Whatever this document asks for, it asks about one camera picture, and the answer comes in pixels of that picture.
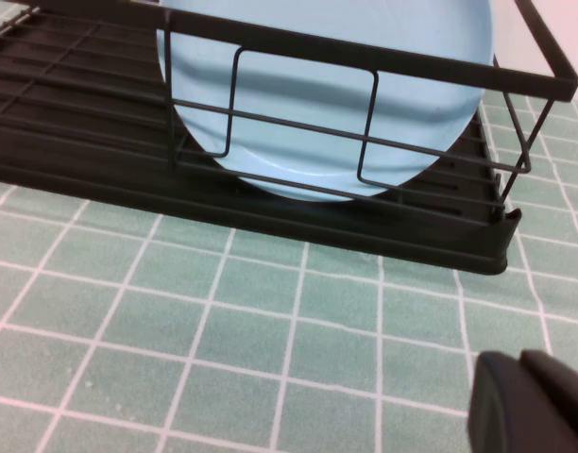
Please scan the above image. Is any green checked tablecloth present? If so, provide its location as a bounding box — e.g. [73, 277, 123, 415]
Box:
[0, 0, 578, 453]

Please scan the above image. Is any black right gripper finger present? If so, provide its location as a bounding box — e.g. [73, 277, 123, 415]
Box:
[467, 348, 578, 453]

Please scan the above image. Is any black wire dish rack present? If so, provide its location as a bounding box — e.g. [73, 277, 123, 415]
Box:
[0, 0, 578, 277]

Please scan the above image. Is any light blue plate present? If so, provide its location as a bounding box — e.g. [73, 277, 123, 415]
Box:
[156, 0, 496, 204]

